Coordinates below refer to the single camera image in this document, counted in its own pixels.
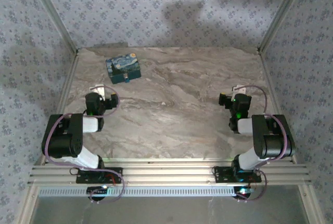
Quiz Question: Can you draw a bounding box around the starry night print box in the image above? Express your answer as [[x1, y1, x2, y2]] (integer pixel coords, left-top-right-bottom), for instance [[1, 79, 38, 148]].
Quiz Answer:
[[105, 51, 142, 85]]

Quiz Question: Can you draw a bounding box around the right black controller board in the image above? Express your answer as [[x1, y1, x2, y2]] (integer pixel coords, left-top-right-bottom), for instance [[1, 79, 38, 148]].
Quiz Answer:
[[233, 186, 253, 201]]

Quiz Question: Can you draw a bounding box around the black controller board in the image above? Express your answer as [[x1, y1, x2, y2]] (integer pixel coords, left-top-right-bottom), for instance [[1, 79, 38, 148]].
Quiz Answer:
[[233, 186, 253, 201], [87, 186, 109, 196]]

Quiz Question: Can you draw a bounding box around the left black controller board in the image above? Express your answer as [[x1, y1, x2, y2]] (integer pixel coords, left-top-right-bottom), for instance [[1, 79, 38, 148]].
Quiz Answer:
[[87, 186, 109, 196]]

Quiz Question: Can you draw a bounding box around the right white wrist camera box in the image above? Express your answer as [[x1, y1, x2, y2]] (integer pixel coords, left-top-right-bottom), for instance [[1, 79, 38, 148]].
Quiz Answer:
[[232, 85, 247, 97]]

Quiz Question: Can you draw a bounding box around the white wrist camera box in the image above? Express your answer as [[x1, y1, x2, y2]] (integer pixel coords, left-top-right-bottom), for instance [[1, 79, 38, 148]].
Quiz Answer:
[[232, 85, 247, 97], [89, 85, 106, 99]]

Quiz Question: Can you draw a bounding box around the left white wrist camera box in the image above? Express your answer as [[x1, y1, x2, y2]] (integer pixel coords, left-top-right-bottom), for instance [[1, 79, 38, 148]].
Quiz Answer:
[[89, 85, 106, 99]]

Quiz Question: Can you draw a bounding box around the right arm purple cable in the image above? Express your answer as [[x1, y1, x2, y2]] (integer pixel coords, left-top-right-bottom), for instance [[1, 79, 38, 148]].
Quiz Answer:
[[243, 85, 297, 169]]

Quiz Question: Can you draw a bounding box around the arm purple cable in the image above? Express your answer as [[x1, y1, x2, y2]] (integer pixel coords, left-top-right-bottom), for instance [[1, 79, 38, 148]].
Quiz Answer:
[[43, 85, 121, 170], [243, 85, 297, 169]]

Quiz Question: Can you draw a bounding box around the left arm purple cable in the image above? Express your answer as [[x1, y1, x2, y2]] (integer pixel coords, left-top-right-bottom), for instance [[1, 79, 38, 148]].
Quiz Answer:
[[43, 85, 121, 170]]

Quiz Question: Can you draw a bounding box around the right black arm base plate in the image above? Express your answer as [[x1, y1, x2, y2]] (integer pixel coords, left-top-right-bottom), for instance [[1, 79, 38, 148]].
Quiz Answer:
[[213, 166, 262, 183]]

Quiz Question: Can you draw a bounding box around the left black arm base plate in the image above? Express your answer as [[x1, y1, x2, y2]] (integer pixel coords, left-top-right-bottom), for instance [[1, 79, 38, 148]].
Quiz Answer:
[[75, 167, 123, 185]]

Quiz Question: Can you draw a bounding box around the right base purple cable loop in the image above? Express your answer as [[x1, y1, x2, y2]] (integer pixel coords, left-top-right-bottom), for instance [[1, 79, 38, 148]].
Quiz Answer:
[[238, 170, 268, 202]]

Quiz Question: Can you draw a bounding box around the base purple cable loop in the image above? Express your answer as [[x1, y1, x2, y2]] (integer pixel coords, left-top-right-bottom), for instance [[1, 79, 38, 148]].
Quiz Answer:
[[88, 173, 126, 204], [238, 170, 268, 202]]

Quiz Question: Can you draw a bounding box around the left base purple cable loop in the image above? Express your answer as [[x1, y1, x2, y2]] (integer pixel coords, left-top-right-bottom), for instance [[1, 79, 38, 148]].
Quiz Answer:
[[88, 173, 126, 204]]

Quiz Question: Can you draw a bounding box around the aluminium frame post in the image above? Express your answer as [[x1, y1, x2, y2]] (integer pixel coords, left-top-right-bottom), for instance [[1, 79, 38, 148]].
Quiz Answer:
[[257, 0, 312, 55], [25, 0, 79, 55]]

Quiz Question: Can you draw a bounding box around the aluminium mounting rail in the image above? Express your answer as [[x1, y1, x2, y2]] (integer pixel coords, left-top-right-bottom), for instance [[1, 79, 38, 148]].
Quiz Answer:
[[28, 160, 312, 185]]

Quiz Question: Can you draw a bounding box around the slotted grey cable tray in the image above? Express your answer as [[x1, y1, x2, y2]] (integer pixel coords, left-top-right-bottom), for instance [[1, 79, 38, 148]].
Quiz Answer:
[[38, 186, 245, 198]]

